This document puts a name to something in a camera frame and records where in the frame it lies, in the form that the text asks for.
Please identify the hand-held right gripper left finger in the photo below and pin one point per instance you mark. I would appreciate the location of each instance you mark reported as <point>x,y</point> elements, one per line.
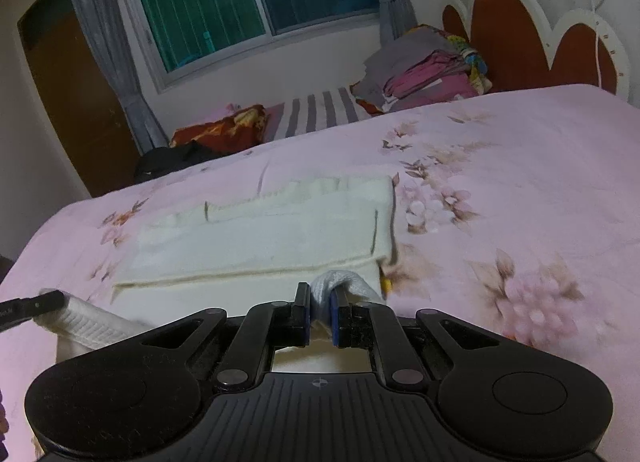
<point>301,317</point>

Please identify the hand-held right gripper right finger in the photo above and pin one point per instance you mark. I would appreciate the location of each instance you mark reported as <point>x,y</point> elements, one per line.
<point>336,319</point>

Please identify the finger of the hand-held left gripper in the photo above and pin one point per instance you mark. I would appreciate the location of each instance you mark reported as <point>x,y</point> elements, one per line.
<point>35,306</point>

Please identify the white knitted sweater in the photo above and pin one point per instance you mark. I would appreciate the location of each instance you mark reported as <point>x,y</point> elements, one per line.
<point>250,237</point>

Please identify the stack of folded clothes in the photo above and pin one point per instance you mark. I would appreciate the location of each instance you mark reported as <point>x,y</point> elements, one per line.
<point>420,72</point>

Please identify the black cloth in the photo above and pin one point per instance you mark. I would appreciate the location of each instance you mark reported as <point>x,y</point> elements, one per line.
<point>170,159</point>

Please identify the red patterned blanket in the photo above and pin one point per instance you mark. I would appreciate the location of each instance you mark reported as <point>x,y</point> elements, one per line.
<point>220,132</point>

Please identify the grey striped pillow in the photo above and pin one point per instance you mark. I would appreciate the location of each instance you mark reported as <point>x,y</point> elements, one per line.
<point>315,112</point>

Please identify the brown wooden door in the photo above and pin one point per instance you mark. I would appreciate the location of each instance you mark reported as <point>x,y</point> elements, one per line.
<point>75,102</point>

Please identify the pink floral bed sheet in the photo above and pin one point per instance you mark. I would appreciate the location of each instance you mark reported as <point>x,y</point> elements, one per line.
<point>500,167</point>

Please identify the sliding glass window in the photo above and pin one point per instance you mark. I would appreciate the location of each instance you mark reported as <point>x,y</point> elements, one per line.
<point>225,2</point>

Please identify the red and white headboard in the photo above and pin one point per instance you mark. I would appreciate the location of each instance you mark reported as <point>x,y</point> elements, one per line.
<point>505,37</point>

